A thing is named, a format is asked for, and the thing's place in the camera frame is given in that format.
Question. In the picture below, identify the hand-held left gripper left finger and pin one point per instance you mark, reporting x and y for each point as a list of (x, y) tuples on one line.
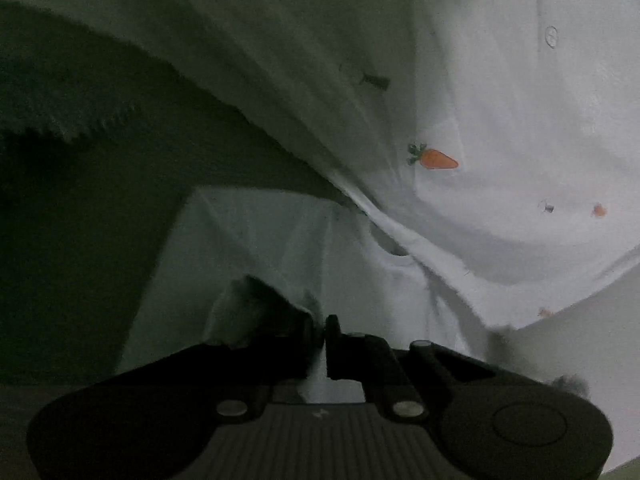
[(280, 360)]

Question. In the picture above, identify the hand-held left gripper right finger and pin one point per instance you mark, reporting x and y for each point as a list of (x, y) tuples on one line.
[(350, 355)]

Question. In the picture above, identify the white t-shirt with black print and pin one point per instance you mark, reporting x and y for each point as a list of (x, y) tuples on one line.
[(260, 245)]

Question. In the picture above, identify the white carrot-print sheet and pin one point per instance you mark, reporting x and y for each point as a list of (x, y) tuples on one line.
[(500, 110)]

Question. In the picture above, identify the dark cloth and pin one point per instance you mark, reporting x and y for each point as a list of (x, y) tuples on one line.
[(75, 85)]

